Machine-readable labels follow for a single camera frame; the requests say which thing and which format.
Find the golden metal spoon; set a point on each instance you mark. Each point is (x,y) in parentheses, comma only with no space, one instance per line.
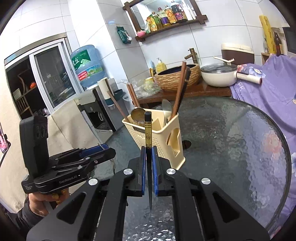
(138,114)

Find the blue water jug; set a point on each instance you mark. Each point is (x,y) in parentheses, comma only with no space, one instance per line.
(86,64)

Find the yellow green oil bottle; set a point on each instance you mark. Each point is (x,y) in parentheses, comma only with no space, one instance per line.
(152,23)

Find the brown wooden chopstick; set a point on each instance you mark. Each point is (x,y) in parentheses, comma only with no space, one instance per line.
(131,95)
(116,104)
(179,88)
(136,95)

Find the white pot with glass lid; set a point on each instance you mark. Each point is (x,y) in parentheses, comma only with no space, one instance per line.
(218,77)

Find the clear plastic bag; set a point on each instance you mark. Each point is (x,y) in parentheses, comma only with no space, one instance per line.
(148,89)

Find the pink cup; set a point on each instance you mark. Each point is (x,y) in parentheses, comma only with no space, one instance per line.
(140,34)

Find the oil bottle orange label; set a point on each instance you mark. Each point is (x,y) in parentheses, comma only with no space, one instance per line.
(170,15)

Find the yellow wrap roll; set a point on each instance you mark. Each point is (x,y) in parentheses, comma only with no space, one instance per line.
(267,32)

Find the white water dispenser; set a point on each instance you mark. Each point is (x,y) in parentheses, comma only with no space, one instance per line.
(92,99)

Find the dark soy sauce bottle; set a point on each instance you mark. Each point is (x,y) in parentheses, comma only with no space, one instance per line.
(178,12)

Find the oil bottle purple label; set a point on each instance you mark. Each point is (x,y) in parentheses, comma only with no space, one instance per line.
(163,18)

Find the bamboo style brass faucet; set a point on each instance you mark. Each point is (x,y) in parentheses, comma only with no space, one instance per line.
(193,54)

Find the orange round object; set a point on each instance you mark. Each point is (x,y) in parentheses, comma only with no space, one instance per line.
(33,85)

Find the green packet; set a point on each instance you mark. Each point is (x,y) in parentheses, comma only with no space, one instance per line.
(123,34)

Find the beige cloth cover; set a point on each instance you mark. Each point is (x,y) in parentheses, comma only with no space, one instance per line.
(69,120)

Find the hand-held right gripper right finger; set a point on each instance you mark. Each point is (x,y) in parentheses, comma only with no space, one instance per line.
(155,171)

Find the white paper towel roll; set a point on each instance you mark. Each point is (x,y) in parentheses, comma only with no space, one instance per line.
(103,84)

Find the silver metal spoon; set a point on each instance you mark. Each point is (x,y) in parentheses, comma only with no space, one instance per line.
(167,107)

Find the person's left hand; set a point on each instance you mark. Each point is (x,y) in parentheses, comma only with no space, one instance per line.
(38,204)

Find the purple floral cloth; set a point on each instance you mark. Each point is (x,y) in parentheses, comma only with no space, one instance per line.
(272,92)

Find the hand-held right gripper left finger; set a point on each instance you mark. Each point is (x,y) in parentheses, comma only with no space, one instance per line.
(143,171)

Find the dark wooden wall shelf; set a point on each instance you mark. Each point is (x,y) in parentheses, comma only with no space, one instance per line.
(171,24)

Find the yellow soap pump bottle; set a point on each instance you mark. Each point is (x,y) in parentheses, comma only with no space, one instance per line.
(161,67)

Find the small yellow cup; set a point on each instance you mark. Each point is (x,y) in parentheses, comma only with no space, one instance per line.
(149,80)

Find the brown glass bottle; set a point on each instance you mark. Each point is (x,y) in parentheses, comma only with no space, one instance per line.
(277,45)

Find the smartphone on mount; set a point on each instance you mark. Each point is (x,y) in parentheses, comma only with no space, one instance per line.
(3,143)

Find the white microwave oven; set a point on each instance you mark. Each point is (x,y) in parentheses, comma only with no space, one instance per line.
(290,41)

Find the person's left forearm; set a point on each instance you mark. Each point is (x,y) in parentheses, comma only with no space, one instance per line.
(20,220)

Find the aluminium sliding window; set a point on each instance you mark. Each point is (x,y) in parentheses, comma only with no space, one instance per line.
(46,76)

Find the white rice paddle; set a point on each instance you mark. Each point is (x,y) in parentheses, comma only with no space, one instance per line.
(223,59)

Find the beige and brown rice cooker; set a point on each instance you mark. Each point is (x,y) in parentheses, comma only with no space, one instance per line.
(235,52)

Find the woven pattern wash basin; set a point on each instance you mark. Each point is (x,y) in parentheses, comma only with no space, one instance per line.
(168,83)

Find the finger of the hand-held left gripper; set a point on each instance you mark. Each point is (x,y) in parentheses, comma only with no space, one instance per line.
(92,149)
(101,155)

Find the beige perforated utensil holder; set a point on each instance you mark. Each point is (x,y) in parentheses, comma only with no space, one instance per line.
(136,141)

